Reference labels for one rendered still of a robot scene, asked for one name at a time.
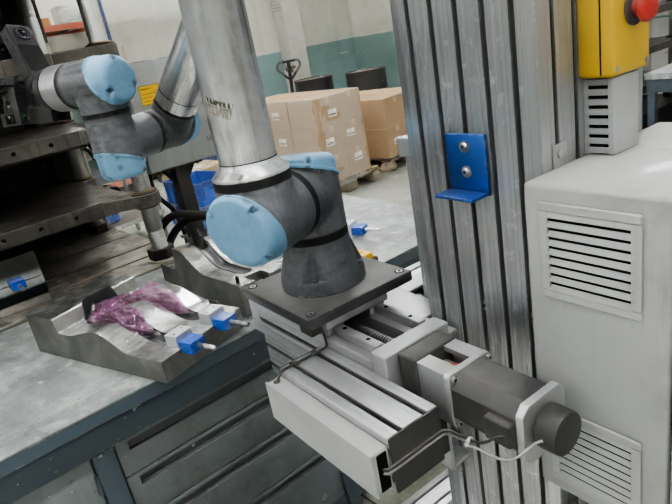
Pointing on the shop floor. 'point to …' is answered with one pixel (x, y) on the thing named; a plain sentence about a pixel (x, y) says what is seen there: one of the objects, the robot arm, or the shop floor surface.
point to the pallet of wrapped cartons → (324, 130)
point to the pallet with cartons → (384, 125)
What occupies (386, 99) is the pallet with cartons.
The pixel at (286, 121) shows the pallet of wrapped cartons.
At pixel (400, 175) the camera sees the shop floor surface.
